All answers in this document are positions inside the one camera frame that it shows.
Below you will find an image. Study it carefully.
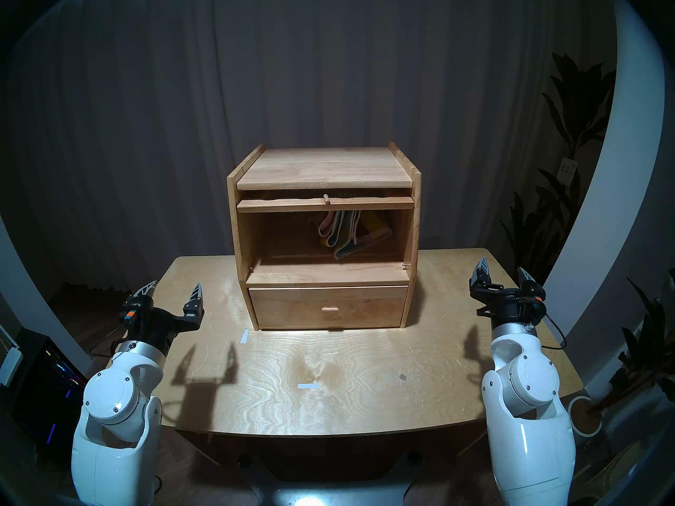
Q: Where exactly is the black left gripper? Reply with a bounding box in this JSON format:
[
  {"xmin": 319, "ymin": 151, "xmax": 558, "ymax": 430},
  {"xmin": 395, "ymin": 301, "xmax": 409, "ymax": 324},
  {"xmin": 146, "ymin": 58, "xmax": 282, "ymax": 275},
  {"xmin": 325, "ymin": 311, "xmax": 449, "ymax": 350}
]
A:
[{"xmin": 119, "ymin": 280, "xmax": 205, "ymax": 354}]

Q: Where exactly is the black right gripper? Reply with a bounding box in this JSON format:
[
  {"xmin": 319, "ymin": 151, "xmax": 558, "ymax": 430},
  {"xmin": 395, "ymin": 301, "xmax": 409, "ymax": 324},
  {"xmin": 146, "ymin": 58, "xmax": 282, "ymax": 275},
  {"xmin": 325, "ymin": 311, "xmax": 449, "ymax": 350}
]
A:
[{"xmin": 469, "ymin": 257, "xmax": 546, "ymax": 329}]

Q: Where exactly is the yellow red towel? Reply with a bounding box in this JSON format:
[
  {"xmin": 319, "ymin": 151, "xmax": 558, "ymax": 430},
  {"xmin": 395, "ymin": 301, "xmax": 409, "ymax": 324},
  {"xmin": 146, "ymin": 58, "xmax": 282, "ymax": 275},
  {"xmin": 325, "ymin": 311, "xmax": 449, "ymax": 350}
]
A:
[{"xmin": 359, "ymin": 211, "xmax": 394, "ymax": 247}]

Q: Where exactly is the wooden door with wavy window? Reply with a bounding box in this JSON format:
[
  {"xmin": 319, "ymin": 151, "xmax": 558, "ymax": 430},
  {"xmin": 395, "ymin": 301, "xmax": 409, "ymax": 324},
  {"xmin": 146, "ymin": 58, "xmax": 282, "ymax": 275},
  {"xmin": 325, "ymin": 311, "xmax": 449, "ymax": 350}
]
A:
[{"xmin": 236, "ymin": 190, "xmax": 416, "ymax": 214}]

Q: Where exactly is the pink blue towel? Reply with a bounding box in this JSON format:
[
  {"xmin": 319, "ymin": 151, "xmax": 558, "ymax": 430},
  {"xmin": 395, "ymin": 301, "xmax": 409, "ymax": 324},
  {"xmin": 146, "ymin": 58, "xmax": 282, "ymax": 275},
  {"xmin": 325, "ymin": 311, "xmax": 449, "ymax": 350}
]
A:
[{"xmin": 318, "ymin": 210, "xmax": 365, "ymax": 261}]

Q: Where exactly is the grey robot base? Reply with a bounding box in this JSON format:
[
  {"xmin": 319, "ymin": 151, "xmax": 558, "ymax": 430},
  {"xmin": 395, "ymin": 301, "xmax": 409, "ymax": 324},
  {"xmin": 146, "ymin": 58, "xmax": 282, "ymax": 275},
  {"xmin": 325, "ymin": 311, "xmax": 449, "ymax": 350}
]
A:
[{"xmin": 237, "ymin": 451, "xmax": 422, "ymax": 506}]

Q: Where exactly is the wooden drawer with knob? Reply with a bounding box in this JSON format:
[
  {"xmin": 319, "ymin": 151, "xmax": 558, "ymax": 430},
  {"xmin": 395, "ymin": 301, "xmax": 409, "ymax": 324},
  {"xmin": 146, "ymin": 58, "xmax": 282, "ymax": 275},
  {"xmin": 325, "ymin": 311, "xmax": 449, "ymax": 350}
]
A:
[{"xmin": 248, "ymin": 285, "xmax": 410, "ymax": 330}]

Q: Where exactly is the small dark leafy plant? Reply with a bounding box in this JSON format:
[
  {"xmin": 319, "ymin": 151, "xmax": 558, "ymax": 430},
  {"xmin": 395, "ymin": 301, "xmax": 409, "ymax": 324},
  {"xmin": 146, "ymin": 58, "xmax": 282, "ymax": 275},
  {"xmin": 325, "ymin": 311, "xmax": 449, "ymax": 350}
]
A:
[{"xmin": 591, "ymin": 270, "xmax": 675, "ymax": 416}]

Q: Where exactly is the black computer case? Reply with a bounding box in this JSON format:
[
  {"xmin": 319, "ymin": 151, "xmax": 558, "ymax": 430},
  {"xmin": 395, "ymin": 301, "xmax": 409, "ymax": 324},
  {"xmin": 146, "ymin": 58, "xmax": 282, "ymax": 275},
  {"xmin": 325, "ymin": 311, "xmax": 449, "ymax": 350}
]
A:
[{"xmin": 11, "ymin": 328, "xmax": 91, "ymax": 469}]

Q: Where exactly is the white plant pot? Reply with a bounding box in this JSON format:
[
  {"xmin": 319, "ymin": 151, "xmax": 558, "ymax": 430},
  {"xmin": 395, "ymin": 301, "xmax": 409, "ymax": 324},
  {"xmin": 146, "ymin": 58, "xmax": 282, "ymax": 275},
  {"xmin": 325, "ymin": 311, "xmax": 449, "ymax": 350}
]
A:
[{"xmin": 568, "ymin": 395, "xmax": 605, "ymax": 437}]

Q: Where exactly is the white box device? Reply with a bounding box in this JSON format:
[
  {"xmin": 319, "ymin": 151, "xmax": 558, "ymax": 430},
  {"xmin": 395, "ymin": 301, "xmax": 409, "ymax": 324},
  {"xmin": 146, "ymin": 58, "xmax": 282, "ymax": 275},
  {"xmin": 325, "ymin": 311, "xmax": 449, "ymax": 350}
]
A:
[{"xmin": 0, "ymin": 326, "xmax": 23, "ymax": 387}]

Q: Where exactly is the tall dark leafy plant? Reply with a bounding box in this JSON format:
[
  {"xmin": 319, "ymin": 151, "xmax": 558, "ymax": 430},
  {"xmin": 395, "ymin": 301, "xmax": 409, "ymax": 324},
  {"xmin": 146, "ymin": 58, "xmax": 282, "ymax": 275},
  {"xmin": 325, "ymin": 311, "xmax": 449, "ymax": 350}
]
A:
[{"xmin": 498, "ymin": 52, "xmax": 618, "ymax": 292}]

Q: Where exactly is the wooden cabinet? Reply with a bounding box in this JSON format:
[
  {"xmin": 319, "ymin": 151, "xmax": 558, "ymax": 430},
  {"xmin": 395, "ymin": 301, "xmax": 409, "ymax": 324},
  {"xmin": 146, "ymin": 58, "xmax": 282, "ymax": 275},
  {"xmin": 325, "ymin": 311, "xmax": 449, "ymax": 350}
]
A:
[{"xmin": 227, "ymin": 142, "xmax": 422, "ymax": 332}]

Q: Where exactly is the grey curtain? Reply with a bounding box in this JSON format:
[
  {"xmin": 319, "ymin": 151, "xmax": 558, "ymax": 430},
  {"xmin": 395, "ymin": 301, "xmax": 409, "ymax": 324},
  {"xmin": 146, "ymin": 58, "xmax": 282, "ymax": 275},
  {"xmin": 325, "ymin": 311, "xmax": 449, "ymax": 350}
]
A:
[{"xmin": 5, "ymin": 0, "xmax": 618, "ymax": 305}]

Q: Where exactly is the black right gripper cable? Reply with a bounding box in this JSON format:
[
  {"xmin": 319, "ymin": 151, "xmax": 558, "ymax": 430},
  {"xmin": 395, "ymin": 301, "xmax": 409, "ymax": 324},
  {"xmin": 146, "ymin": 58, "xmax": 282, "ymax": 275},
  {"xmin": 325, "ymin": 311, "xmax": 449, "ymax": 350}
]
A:
[{"xmin": 537, "ymin": 313, "xmax": 568, "ymax": 351}]

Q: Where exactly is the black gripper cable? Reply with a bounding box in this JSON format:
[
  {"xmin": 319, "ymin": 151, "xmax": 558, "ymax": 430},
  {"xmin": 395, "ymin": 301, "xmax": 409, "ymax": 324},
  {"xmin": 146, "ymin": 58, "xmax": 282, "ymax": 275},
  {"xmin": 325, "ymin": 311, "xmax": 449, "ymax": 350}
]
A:
[
  {"xmin": 87, "ymin": 326, "xmax": 127, "ymax": 358},
  {"xmin": 537, "ymin": 313, "xmax": 568, "ymax": 351}
]

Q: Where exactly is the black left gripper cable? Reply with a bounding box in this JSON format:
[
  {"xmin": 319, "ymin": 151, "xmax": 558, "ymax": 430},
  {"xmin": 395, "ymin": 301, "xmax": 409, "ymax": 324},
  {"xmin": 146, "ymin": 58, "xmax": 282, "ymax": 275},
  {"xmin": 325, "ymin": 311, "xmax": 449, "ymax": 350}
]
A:
[{"xmin": 87, "ymin": 326, "xmax": 127, "ymax": 358}]

